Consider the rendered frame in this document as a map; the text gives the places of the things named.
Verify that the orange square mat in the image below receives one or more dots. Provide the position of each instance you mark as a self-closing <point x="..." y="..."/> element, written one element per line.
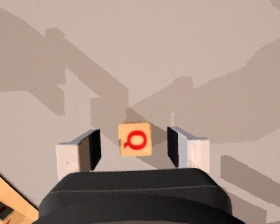
<point x="25" y="211"/>

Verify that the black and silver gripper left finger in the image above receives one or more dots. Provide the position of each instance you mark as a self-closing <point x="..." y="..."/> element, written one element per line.
<point x="80" y="155"/>

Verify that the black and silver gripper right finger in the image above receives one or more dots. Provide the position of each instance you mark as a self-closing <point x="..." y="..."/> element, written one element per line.
<point x="188" y="151"/>

